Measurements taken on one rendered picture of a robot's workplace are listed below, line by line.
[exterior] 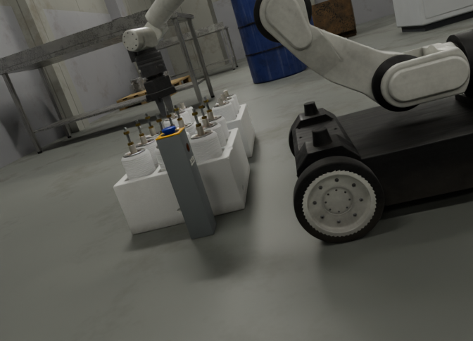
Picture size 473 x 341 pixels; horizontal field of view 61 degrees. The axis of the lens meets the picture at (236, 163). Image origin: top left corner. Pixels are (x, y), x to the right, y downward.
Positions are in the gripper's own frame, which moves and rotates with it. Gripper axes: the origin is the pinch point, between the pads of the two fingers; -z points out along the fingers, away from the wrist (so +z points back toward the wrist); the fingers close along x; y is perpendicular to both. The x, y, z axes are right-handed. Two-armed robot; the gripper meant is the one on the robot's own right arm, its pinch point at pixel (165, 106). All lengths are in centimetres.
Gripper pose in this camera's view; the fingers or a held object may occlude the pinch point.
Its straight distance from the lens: 141.5
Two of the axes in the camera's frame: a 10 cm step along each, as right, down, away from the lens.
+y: -8.0, 0.6, 6.0
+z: -2.8, -9.2, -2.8
